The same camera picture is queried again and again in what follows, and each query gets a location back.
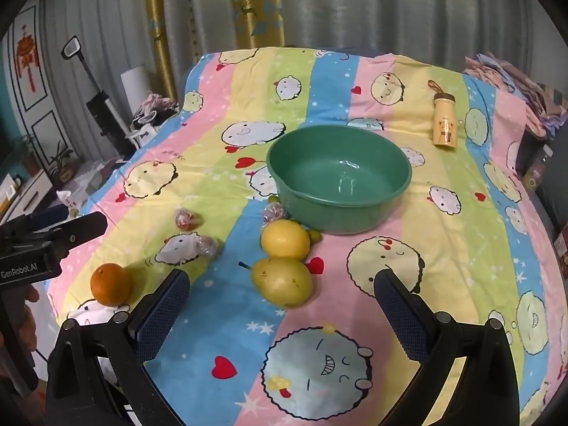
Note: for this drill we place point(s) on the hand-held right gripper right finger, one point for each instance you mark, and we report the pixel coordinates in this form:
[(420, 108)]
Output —
[(399, 315)]

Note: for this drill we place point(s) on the pastel striped cartoon blanket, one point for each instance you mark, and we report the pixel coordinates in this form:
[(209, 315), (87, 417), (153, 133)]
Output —
[(248, 111)]

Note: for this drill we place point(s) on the person's left hand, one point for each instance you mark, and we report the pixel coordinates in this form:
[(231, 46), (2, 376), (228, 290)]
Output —
[(32, 324)]

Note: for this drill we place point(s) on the clear red candy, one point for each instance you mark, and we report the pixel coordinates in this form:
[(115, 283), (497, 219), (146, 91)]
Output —
[(207, 246), (188, 219), (274, 213)]

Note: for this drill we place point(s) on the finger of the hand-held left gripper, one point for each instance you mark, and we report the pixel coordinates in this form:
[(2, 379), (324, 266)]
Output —
[(84, 227), (49, 216)]

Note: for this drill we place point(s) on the red hanging knot ornament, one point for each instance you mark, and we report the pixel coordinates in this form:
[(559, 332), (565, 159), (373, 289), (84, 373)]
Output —
[(26, 55)]

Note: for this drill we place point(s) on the white cylinder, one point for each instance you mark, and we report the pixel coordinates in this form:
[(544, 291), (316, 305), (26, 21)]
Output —
[(134, 91)]

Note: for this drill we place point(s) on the white cabinet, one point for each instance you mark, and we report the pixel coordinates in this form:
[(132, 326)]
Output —
[(26, 195)]

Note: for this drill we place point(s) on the small green fruit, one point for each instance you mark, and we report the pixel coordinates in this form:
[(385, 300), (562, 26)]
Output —
[(272, 199), (315, 236)]

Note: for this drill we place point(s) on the pile of folded clothes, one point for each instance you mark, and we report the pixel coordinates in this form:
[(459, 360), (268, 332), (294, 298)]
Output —
[(514, 84)]

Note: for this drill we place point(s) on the pink cloth bundle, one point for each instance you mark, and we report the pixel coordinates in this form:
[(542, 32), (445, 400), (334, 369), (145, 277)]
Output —
[(159, 102)]

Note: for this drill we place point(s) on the upright vacuum cleaner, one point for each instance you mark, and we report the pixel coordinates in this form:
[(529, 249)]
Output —
[(102, 106)]

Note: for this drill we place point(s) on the potted plant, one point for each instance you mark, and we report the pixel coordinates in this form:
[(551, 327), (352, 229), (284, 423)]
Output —
[(27, 155), (62, 164)]

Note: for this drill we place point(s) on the green plastic basin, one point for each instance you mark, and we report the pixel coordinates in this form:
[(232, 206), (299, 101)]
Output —
[(337, 164)]

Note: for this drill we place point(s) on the yellow bear print bottle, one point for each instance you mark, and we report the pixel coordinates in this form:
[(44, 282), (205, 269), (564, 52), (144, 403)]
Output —
[(445, 124)]

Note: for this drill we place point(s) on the grey curtain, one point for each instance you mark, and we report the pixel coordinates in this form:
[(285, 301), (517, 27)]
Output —
[(377, 4)]

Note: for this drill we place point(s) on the yellow patterned curtain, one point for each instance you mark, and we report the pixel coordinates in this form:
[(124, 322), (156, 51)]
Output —
[(255, 4), (159, 31)]

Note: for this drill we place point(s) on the white bag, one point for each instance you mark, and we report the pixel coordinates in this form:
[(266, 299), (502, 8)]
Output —
[(142, 133)]

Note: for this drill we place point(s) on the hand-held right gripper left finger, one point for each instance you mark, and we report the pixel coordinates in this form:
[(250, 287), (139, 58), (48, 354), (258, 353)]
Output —
[(162, 315)]

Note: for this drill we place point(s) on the orange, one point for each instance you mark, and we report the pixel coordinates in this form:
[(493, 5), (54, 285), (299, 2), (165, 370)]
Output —
[(111, 285)]

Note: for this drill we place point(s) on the yellow-green pear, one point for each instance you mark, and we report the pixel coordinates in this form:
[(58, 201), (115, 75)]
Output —
[(282, 282)]

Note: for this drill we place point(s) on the yellow lemon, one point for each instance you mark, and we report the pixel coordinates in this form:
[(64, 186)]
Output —
[(284, 239)]

